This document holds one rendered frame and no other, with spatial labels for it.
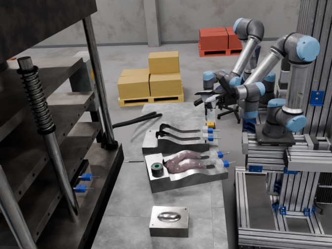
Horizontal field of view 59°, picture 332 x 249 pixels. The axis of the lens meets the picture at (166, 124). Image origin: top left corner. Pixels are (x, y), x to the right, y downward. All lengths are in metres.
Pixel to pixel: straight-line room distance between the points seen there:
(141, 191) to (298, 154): 1.01
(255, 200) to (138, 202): 1.20
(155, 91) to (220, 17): 3.96
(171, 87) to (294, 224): 2.93
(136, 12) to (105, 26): 0.99
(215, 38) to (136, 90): 2.86
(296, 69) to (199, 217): 0.95
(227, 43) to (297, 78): 5.41
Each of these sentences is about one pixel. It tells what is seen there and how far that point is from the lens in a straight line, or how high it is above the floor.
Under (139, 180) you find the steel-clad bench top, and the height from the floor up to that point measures 0.80.
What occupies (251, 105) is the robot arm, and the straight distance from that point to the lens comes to 1.60.
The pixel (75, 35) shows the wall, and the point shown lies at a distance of 9.28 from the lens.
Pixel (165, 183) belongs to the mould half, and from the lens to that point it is 1.84.
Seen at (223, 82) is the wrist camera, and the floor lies 1.51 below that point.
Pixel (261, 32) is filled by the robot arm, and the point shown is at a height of 1.60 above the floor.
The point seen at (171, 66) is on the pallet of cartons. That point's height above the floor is 0.51.
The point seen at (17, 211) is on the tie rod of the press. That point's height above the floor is 1.29.
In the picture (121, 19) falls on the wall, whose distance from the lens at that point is 8.63.
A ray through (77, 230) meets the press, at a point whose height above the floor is 0.78.
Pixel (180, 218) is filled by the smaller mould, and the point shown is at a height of 0.86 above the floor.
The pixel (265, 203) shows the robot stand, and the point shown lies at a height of 0.21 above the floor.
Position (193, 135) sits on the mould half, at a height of 0.89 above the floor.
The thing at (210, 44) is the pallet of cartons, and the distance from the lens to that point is 7.02.
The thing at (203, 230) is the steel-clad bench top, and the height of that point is 0.80.
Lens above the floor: 2.07
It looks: 29 degrees down
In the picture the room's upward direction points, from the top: 5 degrees counter-clockwise
